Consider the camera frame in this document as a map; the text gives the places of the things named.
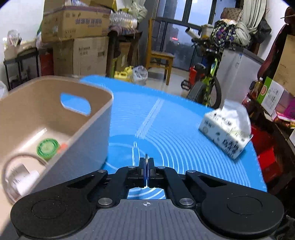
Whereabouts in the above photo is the white chest freezer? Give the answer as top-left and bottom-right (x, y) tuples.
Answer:
(216, 47), (264, 107)

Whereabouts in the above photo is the clear packing tape roll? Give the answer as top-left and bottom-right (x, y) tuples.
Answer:
(1, 152), (48, 205)

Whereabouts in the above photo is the green white carton box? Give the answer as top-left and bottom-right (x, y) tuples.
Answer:
(256, 77), (284, 116)

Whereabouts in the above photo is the white tissue pack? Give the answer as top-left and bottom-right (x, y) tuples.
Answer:
(199, 100), (253, 160)

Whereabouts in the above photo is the white pill bottle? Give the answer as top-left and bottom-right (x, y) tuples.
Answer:
(16, 170), (40, 196)

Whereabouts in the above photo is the green black bicycle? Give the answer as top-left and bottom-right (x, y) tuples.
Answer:
(181, 38), (222, 109)

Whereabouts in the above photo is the white USB charger plug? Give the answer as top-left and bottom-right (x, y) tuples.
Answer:
(11, 164), (30, 184)

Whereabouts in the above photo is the yellow plastic jug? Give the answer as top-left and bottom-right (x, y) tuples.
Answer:
(114, 66), (133, 83)

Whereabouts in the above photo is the blue silicone baking mat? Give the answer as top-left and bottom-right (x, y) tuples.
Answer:
(60, 74), (268, 200)

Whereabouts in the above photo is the top stacked cardboard box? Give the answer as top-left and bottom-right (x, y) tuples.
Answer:
(41, 0), (113, 43)

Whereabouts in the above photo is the silver key with ring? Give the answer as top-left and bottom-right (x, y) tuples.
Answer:
(144, 154), (149, 187)

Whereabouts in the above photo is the clear plastic bag on floor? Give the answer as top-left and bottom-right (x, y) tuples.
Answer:
(131, 66), (148, 86)

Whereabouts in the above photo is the black metal shelf rack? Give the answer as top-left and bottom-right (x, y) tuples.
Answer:
(3, 47), (41, 91)

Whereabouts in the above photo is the beige plastic storage bin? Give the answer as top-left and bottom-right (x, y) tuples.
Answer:
(1, 76), (114, 239)

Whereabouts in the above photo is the large wrapped cardboard box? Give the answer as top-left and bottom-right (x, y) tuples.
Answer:
(53, 37), (108, 76)

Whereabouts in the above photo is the wooden chair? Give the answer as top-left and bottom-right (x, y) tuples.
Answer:
(145, 18), (174, 85)

